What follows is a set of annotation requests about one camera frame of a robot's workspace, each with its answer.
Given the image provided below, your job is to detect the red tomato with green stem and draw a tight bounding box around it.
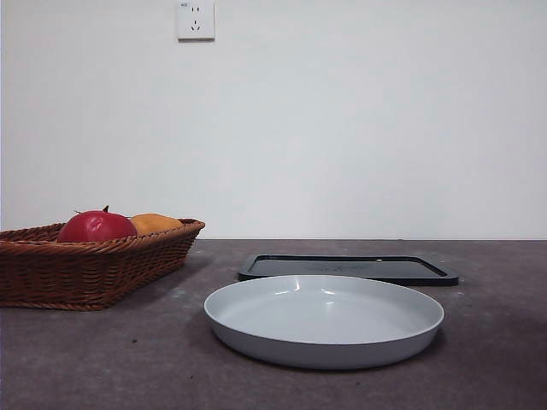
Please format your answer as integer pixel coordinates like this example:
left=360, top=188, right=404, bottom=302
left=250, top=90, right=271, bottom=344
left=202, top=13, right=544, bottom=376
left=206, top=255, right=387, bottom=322
left=57, top=205, right=138, bottom=243

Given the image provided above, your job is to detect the grey round plate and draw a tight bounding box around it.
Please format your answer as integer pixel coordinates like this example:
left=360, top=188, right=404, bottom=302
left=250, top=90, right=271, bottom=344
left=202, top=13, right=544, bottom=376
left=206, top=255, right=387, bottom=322
left=203, top=273, right=445, bottom=371

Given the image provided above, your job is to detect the orange-yellow round fruit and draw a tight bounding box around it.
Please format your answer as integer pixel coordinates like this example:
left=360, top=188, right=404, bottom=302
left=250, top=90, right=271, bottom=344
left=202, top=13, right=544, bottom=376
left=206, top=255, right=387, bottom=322
left=130, top=213, right=184, bottom=236

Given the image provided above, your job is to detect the black rectangular tray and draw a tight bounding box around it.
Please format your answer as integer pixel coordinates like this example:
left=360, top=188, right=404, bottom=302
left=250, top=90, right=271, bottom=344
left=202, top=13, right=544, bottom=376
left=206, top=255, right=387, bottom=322
left=238, top=254, right=460, bottom=287

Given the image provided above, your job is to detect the brown wicker basket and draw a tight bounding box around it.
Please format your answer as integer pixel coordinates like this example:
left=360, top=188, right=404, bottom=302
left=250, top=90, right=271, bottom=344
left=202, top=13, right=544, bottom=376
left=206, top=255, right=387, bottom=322
left=0, top=218, right=206, bottom=312

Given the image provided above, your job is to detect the white wall power socket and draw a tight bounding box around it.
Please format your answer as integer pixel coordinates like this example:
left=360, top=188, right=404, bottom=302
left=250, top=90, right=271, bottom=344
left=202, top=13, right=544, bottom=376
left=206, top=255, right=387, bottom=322
left=177, top=0, right=216, bottom=42

